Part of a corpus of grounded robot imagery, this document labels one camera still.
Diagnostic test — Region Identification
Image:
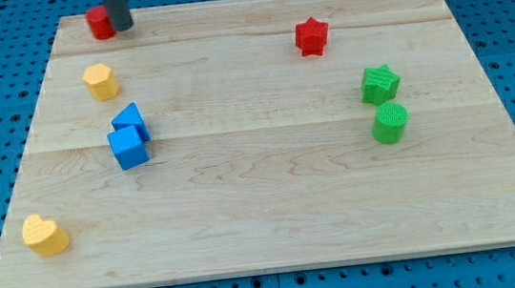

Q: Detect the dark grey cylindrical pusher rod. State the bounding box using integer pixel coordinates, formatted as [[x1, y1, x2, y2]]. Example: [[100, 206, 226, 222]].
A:
[[102, 0, 134, 32]]

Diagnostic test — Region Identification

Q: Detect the yellow hexagon block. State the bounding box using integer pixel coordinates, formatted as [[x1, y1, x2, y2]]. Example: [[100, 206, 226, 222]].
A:
[[82, 63, 119, 101]]

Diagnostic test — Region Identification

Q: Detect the red cylinder block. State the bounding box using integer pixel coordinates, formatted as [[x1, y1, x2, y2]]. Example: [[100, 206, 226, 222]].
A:
[[85, 5, 116, 41]]

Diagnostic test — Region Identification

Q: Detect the blue triangle block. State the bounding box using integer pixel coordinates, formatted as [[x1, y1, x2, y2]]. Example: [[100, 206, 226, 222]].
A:
[[112, 102, 152, 142]]

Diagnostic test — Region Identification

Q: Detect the blue cube block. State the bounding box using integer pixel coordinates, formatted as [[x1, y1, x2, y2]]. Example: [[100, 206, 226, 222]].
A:
[[107, 126, 150, 171]]

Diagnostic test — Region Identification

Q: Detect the red star block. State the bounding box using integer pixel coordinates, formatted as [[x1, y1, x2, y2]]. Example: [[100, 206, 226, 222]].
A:
[[295, 16, 329, 56]]

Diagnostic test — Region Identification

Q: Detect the light wooden board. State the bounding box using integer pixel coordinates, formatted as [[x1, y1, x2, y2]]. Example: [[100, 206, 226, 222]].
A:
[[0, 0, 515, 288]]

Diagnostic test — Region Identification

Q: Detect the yellow heart block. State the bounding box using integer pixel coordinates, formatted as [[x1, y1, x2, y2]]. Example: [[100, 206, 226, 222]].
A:
[[21, 214, 71, 257]]

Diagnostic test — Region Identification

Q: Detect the green star block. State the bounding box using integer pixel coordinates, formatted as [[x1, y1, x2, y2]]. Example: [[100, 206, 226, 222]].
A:
[[360, 64, 401, 106]]

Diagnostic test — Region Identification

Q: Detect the green cylinder block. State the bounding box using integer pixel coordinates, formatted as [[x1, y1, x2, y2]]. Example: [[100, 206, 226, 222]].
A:
[[371, 102, 409, 144]]

